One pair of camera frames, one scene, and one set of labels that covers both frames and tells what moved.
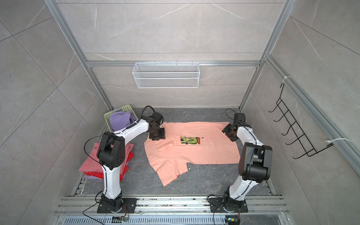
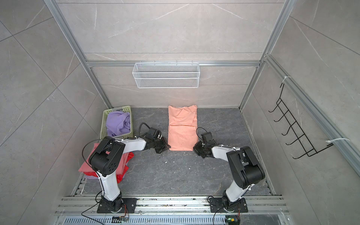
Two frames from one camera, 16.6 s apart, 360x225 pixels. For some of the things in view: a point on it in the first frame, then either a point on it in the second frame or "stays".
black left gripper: x=163 y=136 to x=166 y=146
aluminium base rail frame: x=172 y=210 stays
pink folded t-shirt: x=92 y=163 stays
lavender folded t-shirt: x=93 y=178 stays
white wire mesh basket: x=167 y=75 stays
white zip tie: x=329 y=141 stays
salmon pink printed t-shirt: x=193 y=142 to x=182 y=131
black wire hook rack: x=309 y=150 stays
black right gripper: x=226 y=130 to x=196 y=147
